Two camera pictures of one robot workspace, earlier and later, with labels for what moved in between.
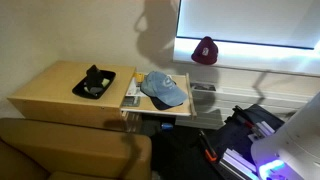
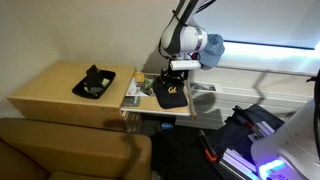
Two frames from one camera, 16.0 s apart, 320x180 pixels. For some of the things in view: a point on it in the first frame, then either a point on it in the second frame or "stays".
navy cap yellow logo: [160, 105] -> [169, 88]
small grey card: [132, 101] stays
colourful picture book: [203, 86] stays
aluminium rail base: [239, 165] stays
